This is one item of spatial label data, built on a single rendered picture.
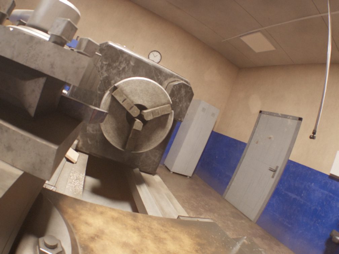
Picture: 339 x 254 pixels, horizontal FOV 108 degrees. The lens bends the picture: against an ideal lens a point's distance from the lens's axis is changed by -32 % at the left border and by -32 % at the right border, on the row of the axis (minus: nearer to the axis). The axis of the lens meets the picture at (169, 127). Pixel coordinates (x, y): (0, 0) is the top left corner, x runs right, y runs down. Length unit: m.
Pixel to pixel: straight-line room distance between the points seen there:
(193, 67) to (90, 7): 2.95
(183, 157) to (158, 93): 3.68
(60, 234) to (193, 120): 3.97
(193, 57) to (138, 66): 3.96
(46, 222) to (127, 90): 0.45
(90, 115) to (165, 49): 4.21
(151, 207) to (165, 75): 0.55
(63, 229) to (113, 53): 0.69
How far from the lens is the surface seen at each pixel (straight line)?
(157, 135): 0.61
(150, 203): 0.62
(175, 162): 4.18
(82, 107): 0.27
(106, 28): 4.33
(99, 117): 0.28
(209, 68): 4.93
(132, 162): 0.84
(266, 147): 3.79
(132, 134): 0.56
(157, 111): 0.56
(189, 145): 4.18
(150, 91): 0.58
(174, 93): 0.78
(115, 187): 0.91
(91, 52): 0.18
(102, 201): 0.74
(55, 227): 0.24
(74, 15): 0.23
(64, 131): 0.19
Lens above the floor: 1.12
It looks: 2 degrees down
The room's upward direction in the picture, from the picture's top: 23 degrees clockwise
